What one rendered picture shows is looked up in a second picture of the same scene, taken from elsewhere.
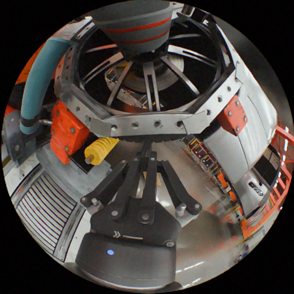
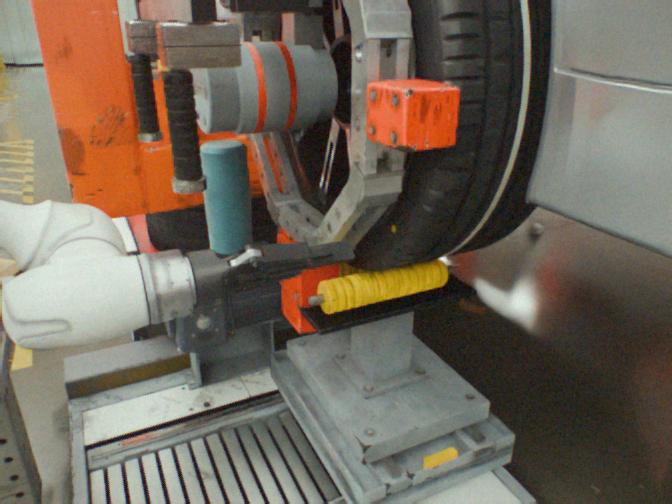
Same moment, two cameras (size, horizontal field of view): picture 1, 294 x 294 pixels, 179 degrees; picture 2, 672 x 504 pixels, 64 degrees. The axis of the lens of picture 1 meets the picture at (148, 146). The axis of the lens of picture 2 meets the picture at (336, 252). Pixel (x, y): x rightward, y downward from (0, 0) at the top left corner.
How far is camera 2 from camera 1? 0.75 m
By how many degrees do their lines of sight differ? 71
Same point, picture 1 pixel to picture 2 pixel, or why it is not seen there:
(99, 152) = (327, 287)
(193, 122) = (351, 188)
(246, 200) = not seen: outside the picture
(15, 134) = not seen: hidden behind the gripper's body
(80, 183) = (353, 415)
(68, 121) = not seen: hidden behind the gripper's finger
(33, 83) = (218, 207)
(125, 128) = (326, 234)
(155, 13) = (242, 105)
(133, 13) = (234, 121)
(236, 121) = (386, 127)
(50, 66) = (232, 184)
